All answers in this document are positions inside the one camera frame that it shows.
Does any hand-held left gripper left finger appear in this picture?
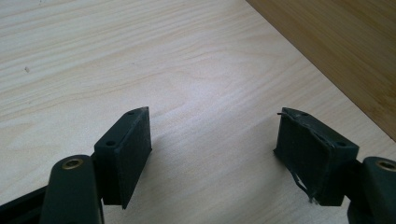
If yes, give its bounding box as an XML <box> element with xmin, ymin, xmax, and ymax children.
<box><xmin>93</xmin><ymin>106</ymin><xmax>153</xmax><ymax>210</ymax></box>

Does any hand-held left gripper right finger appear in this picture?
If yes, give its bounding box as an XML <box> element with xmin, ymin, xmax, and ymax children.
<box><xmin>274</xmin><ymin>107</ymin><xmax>360</xmax><ymax>207</ymax></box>

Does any wooden tea box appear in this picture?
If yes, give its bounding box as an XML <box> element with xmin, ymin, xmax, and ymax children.
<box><xmin>246</xmin><ymin>0</ymin><xmax>396</xmax><ymax>143</ymax></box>

